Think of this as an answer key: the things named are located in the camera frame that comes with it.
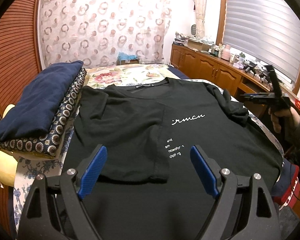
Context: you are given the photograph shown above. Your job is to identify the folded circle patterned garment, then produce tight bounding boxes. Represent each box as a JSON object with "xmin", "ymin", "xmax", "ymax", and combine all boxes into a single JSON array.
[{"xmin": 0, "ymin": 68, "xmax": 87, "ymax": 159}]

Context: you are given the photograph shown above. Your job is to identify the person's right hand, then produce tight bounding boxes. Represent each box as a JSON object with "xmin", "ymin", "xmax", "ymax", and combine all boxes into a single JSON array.
[{"xmin": 268, "ymin": 107, "xmax": 300, "ymax": 133}]

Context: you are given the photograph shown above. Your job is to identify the blue item at bed head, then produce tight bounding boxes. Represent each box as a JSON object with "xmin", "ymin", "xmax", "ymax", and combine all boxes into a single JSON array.
[{"xmin": 117, "ymin": 52, "xmax": 139, "ymax": 66}]

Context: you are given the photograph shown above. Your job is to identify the floral bed cover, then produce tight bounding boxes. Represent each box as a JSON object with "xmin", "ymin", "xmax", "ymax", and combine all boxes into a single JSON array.
[{"xmin": 13, "ymin": 63, "xmax": 286, "ymax": 233}]

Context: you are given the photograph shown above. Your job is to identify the red navy striped garment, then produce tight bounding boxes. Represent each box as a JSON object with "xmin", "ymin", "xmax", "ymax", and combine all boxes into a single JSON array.
[{"xmin": 270, "ymin": 159, "xmax": 300, "ymax": 208}]

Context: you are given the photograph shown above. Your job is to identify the black Superman t-shirt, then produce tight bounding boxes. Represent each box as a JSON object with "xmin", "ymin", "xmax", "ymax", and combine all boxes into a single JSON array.
[{"xmin": 63, "ymin": 78, "xmax": 282, "ymax": 239}]

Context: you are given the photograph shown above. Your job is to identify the circle patterned sheer curtain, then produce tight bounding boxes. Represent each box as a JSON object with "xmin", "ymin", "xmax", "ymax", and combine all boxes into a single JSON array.
[{"xmin": 38, "ymin": 0, "xmax": 171, "ymax": 68}]

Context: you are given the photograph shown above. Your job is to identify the folded navy blue garment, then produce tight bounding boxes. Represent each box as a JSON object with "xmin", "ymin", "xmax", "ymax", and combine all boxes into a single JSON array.
[{"xmin": 0, "ymin": 60, "xmax": 83, "ymax": 142}]

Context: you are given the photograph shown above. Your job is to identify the yellow pillow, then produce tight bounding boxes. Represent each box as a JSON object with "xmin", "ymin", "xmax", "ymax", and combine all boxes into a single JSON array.
[{"xmin": 0, "ymin": 103, "xmax": 19, "ymax": 188}]

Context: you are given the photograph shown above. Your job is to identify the wooden sideboard cabinet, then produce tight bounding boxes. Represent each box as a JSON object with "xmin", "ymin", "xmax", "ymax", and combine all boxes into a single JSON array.
[{"xmin": 170, "ymin": 43, "xmax": 298, "ymax": 111}]

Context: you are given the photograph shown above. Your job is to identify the pink container on sideboard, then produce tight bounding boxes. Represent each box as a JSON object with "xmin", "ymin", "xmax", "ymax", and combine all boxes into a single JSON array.
[{"xmin": 221, "ymin": 44, "xmax": 231, "ymax": 61}]

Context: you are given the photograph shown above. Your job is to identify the grey window roller blind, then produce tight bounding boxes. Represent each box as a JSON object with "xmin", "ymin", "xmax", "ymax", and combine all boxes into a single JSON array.
[{"xmin": 223, "ymin": 0, "xmax": 300, "ymax": 82}]

